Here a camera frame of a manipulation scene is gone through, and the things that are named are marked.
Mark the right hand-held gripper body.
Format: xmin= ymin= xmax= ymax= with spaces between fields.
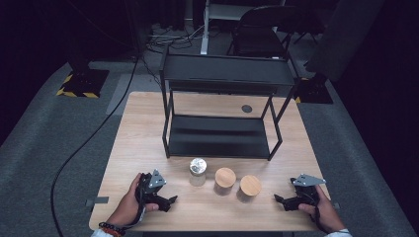
xmin=290 ymin=173 xmax=327 ymax=207

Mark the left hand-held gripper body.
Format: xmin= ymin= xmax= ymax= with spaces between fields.
xmin=134 ymin=168 xmax=167 ymax=205

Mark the silver metal cup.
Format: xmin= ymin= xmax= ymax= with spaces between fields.
xmin=188 ymin=157 xmax=209 ymax=188

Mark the black metal two-tier rack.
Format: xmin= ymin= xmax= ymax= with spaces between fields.
xmin=159 ymin=45 xmax=300 ymax=162

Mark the person's right hand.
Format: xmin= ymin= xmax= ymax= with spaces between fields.
xmin=298 ymin=186 xmax=346 ymax=233

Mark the person's left hand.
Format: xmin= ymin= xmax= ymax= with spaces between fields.
xmin=108 ymin=173 xmax=159 ymax=228

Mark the black stand base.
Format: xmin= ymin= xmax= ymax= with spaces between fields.
xmin=294 ymin=73 xmax=334 ymax=105

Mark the black base with yellow stripes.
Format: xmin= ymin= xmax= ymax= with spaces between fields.
xmin=55 ymin=68 xmax=111 ymax=99

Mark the white metal stand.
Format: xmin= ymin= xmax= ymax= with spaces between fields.
xmin=200 ymin=0 xmax=288 ymax=55

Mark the dark grey curtain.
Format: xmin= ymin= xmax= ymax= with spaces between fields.
xmin=304 ymin=0 xmax=386 ymax=82

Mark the black folding chair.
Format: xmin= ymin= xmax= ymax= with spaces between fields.
xmin=226 ymin=4 xmax=325 ymax=61

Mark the right hand-held gripper cable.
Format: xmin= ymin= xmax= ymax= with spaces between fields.
xmin=309 ymin=192 xmax=329 ymax=234

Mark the hand-held gripper cable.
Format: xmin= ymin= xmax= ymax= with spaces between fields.
xmin=123 ymin=179 xmax=148 ymax=230
xmin=309 ymin=192 xmax=329 ymax=234

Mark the left hand-held gripper cable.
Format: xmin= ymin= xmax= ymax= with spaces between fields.
xmin=123 ymin=179 xmax=148 ymax=230

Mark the dark bead bracelet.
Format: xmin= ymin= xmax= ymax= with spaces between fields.
xmin=98 ymin=221 xmax=126 ymax=237

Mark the long black floor cable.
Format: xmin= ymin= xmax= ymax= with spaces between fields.
xmin=48 ymin=53 xmax=141 ymax=237

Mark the bundle of floor cables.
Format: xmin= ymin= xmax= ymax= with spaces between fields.
xmin=144 ymin=23 xmax=206 ymax=51

